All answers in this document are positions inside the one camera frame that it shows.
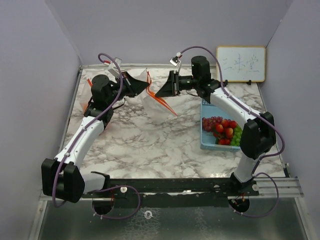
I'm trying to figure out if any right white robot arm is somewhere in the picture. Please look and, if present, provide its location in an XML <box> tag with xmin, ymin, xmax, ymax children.
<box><xmin>155</xmin><ymin>55</ymin><xmax>276</xmax><ymax>196</ymax></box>

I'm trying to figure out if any clear bag orange zipper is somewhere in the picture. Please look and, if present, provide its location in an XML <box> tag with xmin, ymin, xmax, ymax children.
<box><xmin>81</xmin><ymin>79</ymin><xmax>113</xmax><ymax>131</ymax></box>

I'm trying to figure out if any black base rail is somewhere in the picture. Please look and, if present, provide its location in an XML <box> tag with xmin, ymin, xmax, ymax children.
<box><xmin>83</xmin><ymin>175</ymin><xmax>259</xmax><ymax>209</ymax></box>

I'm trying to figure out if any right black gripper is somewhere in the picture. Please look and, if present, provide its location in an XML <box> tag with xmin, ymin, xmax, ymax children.
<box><xmin>155</xmin><ymin>71</ymin><xmax>199</xmax><ymax>99</ymax></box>

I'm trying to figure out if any blue plastic basket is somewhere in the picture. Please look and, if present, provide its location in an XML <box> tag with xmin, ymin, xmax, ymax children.
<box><xmin>200</xmin><ymin>100</ymin><xmax>243</xmax><ymax>152</ymax></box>

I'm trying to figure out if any green grape bunch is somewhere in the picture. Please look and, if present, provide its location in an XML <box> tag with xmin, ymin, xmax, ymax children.
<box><xmin>230</xmin><ymin>126</ymin><xmax>243</xmax><ymax>147</ymax></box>

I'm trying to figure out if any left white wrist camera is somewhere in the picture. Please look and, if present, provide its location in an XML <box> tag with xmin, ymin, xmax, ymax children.
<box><xmin>107</xmin><ymin>57</ymin><xmax>122</xmax><ymax>78</ymax></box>

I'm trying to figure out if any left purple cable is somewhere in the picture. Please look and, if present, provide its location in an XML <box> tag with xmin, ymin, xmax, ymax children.
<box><xmin>51</xmin><ymin>52</ymin><xmax>142</xmax><ymax>221</ymax></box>

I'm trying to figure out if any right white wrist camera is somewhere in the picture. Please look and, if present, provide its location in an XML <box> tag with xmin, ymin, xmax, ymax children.
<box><xmin>169</xmin><ymin>52</ymin><xmax>182</xmax><ymax>73</ymax></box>

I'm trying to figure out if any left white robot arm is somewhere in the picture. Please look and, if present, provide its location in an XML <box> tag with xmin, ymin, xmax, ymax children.
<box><xmin>41</xmin><ymin>71</ymin><xmax>150</xmax><ymax>203</ymax></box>

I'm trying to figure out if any purple grape bunch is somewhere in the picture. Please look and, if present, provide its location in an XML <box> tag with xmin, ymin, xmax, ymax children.
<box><xmin>201</xmin><ymin>116</ymin><xmax>223</xmax><ymax>132</ymax></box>

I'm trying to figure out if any small framed whiteboard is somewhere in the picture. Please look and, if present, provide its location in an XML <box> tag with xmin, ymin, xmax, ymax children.
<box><xmin>216</xmin><ymin>46</ymin><xmax>266</xmax><ymax>83</ymax></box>

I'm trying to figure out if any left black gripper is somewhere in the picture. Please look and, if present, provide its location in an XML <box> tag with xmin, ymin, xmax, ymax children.
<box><xmin>107</xmin><ymin>71</ymin><xmax>150</xmax><ymax>106</ymax></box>

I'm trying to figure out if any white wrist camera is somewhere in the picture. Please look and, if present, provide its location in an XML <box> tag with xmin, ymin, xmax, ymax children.
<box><xmin>107</xmin><ymin>57</ymin><xmax>122</xmax><ymax>78</ymax></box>
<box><xmin>169</xmin><ymin>52</ymin><xmax>182</xmax><ymax>73</ymax></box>

